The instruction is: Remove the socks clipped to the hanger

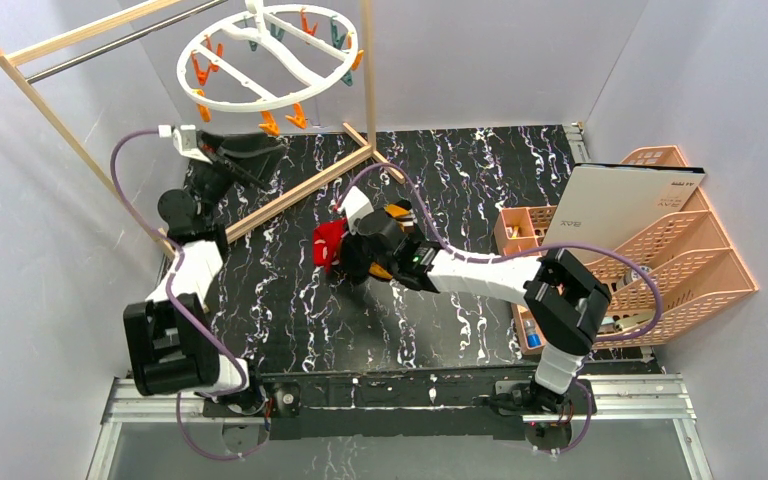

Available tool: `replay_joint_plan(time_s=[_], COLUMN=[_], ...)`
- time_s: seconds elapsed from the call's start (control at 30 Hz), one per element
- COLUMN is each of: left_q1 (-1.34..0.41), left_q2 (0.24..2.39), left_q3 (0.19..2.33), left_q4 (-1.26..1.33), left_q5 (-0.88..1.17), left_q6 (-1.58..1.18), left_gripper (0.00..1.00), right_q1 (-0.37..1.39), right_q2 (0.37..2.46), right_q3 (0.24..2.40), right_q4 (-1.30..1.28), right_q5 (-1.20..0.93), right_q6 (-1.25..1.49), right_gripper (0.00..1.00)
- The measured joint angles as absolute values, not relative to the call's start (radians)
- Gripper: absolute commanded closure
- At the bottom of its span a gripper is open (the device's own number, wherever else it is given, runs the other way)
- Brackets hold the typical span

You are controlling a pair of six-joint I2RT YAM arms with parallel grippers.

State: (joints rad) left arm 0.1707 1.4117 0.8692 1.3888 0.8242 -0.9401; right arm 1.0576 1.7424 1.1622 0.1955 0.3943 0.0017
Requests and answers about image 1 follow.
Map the mustard yellow sock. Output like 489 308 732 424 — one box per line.
368 199 416 281

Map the red sock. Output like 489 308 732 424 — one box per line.
312 219 348 273

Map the white round clip hanger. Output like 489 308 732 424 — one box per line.
174 1 364 113

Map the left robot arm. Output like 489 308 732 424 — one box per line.
110 125 287 397

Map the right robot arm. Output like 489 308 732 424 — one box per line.
340 209 612 415

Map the orange clothes clip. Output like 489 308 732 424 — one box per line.
258 111 281 137

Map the blue capped bottle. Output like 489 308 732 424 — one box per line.
523 319 542 350

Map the metal rack rod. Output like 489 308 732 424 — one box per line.
25 0 226 84

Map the white flat box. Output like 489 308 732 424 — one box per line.
543 163 706 250

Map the round metal can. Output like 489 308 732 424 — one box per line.
625 265 652 283

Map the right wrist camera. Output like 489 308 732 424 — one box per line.
337 186 374 234

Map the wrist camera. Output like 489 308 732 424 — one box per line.
157 124 212 164
337 186 374 234

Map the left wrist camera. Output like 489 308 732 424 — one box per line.
157 124 212 164

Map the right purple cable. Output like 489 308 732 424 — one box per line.
340 162 665 456

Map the purple cable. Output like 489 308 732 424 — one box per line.
109 129 273 462
340 162 665 456

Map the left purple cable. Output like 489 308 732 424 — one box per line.
109 129 273 462

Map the wooden clothes rack frame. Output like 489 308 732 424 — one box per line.
0 1 406 243

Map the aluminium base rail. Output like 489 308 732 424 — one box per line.
88 364 713 479

